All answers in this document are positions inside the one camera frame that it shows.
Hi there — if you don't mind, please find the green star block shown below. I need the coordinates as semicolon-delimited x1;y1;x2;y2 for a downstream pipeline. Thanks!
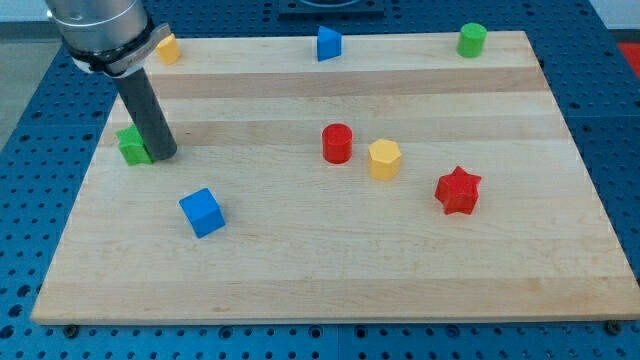
116;125;153;166

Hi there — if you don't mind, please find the yellow block top left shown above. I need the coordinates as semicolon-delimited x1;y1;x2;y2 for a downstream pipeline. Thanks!
156;33;181;65

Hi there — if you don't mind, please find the blue cube block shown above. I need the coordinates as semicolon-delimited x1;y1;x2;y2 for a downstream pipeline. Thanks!
179;188;226;238

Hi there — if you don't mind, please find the wooden board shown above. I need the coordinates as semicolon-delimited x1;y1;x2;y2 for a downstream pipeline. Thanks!
31;31;639;325

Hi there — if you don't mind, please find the blue triangular prism block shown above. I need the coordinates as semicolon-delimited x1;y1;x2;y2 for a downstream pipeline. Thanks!
316;26;343;62

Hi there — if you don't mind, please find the red cylinder block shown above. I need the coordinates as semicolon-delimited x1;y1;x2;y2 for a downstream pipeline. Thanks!
322;123;353;164

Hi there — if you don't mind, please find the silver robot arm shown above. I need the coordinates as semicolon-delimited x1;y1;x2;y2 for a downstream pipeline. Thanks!
46;0;171;78

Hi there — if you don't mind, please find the red star block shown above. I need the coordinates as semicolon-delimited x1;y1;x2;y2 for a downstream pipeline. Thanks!
434;166;482;215

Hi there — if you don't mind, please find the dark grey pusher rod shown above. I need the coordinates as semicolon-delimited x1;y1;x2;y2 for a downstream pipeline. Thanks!
113;68;177;161

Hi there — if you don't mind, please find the yellow hexagon block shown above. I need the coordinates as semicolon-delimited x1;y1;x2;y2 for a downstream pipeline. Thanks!
368;139;402;181

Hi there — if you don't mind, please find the green cylinder block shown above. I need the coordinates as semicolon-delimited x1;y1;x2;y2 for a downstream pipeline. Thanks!
456;22;488;58

